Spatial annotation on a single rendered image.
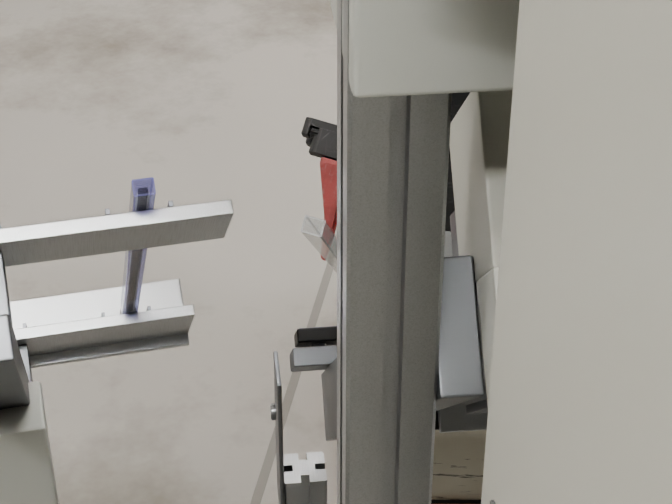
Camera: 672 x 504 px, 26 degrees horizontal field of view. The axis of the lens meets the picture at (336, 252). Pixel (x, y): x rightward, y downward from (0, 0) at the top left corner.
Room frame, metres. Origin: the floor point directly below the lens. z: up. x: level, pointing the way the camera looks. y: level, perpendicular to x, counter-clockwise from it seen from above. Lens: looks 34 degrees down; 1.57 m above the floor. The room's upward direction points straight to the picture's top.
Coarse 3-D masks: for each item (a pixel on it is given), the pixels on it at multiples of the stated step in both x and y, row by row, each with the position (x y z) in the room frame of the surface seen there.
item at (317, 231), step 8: (304, 224) 0.77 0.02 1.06; (312, 224) 0.77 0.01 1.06; (320, 224) 0.77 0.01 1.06; (304, 232) 0.77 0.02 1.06; (312, 232) 0.77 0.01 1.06; (320, 232) 0.77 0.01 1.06; (328, 232) 0.80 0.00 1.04; (312, 240) 0.80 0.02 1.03; (320, 240) 0.79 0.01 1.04; (328, 240) 0.81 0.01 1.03; (336, 240) 0.85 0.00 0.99; (320, 248) 0.84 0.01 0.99; (328, 248) 0.83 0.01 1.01; (336, 248) 0.87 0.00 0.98; (328, 256) 0.89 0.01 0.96; (336, 256) 0.88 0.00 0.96; (336, 264) 0.94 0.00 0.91; (336, 272) 1.03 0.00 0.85
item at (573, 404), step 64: (576, 0) 0.34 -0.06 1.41; (640, 0) 0.29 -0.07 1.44; (576, 64) 0.33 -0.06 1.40; (640, 64) 0.28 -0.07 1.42; (512, 128) 0.39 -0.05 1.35; (576, 128) 0.32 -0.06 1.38; (640, 128) 0.28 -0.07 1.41; (512, 192) 0.39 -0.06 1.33; (576, 192) 0.32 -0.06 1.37; (640, 192) 0.27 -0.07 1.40; (512, 256) 0.38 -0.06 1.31; (576, 256) 0.31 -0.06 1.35; (640, 256) 0.27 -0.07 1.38; (512, 320) 0.37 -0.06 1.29; (576, 320) 0.31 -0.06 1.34; (640, 320) 0.26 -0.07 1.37; (512, 384) 0.37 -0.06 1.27; (576, 384) 0.30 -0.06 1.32; (640, 384) 0.25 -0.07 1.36; (512, 448) 0.36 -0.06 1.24; (576, 448) 0.29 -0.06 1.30; (640, 448) 0.25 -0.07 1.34
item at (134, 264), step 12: (132, 180) 0.77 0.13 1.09; (144, 180) 0.77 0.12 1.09; (132, 192) 0.77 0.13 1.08; (144, 192) 0.77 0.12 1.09; (132, 204) 0.78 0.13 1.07; (144, 204) 0.78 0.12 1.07; (132, 252) 0.87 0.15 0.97; (144, 252) 0.88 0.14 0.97; (132, 264) 0.90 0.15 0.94; (144, 264) 0.91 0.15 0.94; (132, 276) 0.93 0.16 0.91; (132, 288) 0.96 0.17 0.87; (132, 300) 1.00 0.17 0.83; (132, 312) 1.04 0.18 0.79
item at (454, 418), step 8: (472, 400) 1.02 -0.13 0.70; (480, 400) 1.03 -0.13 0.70; (448, 408) 1.02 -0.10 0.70; (456, 408) 1.02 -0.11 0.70; (464, 408) 1.02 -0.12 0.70; (440, 416) 1.01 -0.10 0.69; (448, 416) 1.01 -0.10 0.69; (456, 416) 1.01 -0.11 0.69; (464, 416) 1.01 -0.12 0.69; (472, 416) 1.01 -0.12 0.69; (480, 416) 1.02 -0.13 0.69; (440, 424) 1.01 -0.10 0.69; (448, 424) 1.01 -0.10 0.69; (456, 424) 1.01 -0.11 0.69; (464, 424) 1.01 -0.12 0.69; (472, 424) 1.01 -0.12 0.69; (480, 424) 1.01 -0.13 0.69; (440, 432) 1.01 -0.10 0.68; (448, 432) 1.01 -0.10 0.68
